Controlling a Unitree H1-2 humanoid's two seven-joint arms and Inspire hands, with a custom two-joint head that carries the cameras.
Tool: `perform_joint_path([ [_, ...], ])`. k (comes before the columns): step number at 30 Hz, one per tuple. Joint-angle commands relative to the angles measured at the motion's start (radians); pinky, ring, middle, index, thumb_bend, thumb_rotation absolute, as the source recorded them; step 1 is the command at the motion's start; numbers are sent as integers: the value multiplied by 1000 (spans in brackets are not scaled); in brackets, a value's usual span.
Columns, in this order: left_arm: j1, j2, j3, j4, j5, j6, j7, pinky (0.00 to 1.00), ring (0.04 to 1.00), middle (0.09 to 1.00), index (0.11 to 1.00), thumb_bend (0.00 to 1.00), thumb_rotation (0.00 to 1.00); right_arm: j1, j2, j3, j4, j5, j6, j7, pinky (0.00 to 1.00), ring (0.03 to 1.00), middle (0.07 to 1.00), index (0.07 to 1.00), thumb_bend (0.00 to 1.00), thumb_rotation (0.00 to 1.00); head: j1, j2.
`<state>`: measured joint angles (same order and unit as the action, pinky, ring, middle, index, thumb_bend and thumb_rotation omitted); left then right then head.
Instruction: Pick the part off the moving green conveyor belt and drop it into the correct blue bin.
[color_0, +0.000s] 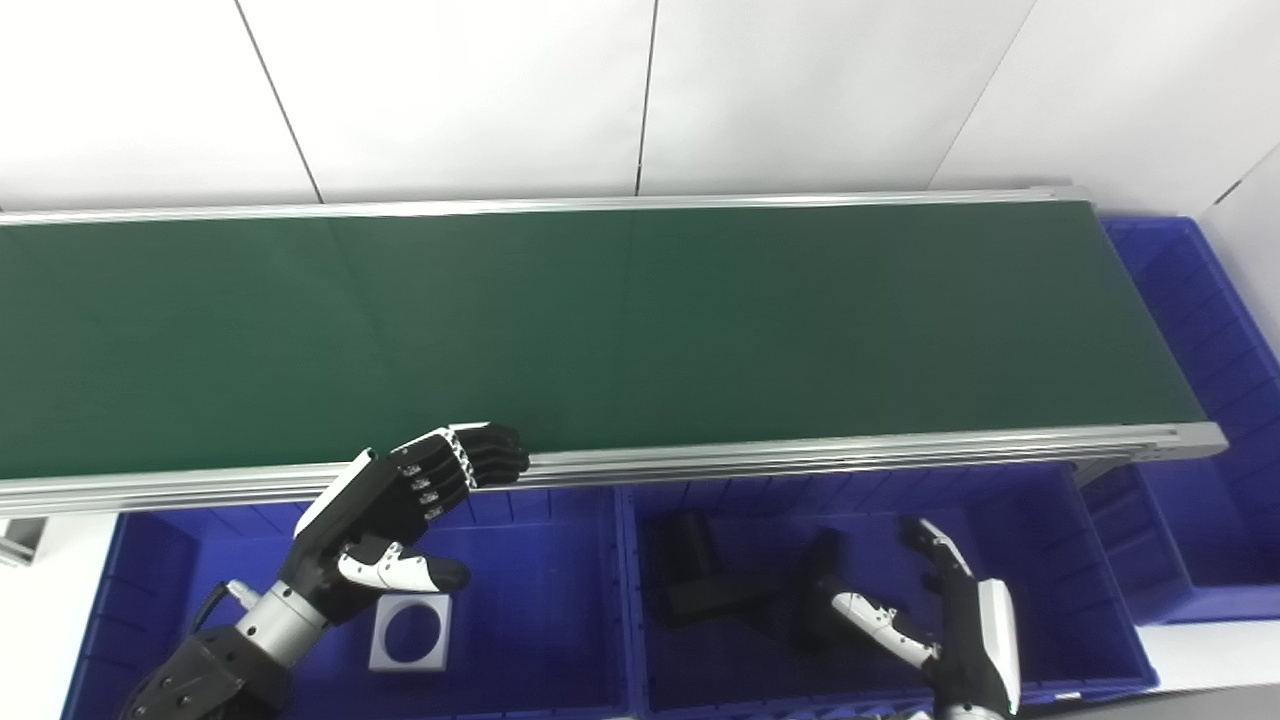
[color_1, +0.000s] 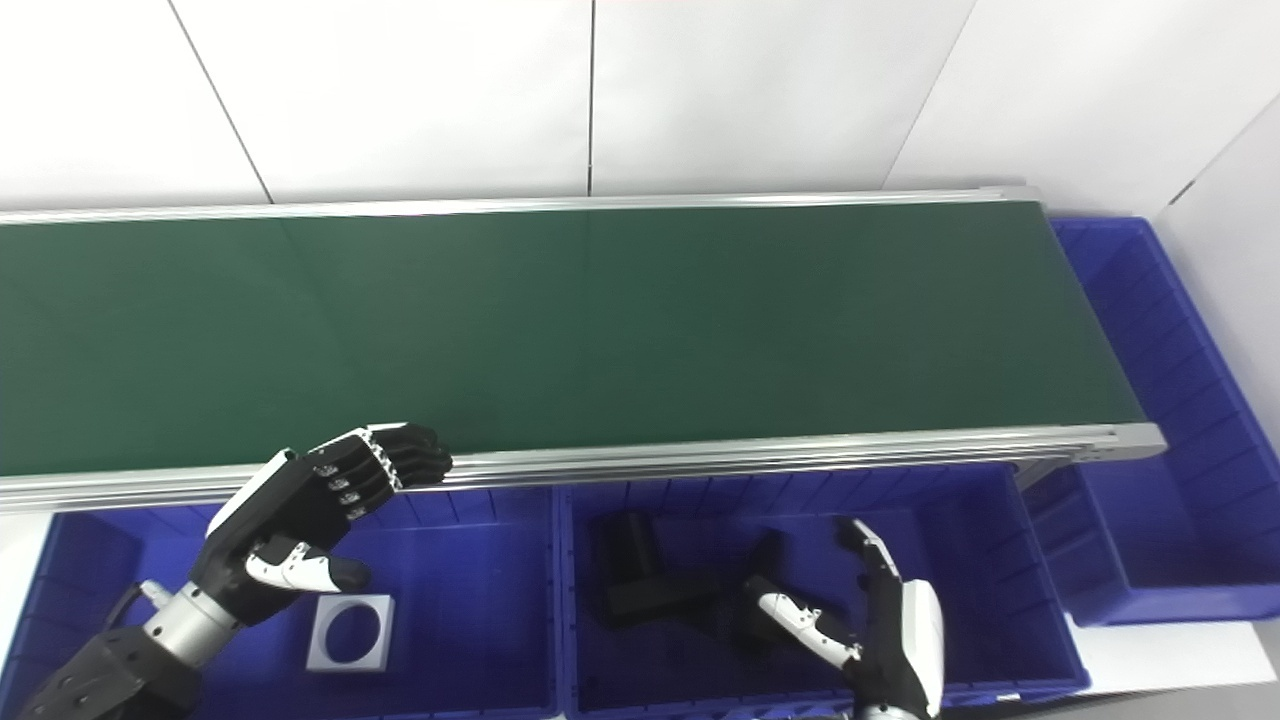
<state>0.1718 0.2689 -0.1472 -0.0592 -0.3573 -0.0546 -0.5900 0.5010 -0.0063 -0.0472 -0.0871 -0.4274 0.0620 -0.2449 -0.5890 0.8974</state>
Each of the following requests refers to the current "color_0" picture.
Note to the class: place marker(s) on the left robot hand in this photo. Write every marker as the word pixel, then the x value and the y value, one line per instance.
pixel 370 510

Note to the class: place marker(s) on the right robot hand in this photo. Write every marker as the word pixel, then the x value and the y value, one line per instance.
pixel 975 650

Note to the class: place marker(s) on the black cylinder part square base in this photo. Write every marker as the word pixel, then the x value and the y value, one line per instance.
pixel 700 585
pixel 815 580

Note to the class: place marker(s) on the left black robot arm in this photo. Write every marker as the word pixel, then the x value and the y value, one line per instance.
pixel 220 670

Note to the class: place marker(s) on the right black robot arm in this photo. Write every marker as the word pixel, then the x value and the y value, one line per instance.
pixel 970 714

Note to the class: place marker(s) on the blue plastic bin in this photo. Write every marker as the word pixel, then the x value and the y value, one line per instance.
pixel 540 600
pixel 1180 300
pixel 1060 580

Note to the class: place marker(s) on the green conveyor belt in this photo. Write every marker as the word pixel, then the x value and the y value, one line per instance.
pixel 600 330

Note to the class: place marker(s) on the aluminium conveyor leg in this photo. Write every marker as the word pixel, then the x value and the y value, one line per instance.
pixel 22 540

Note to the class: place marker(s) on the grey square plate with hole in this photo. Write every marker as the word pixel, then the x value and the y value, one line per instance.
pixel 380 655

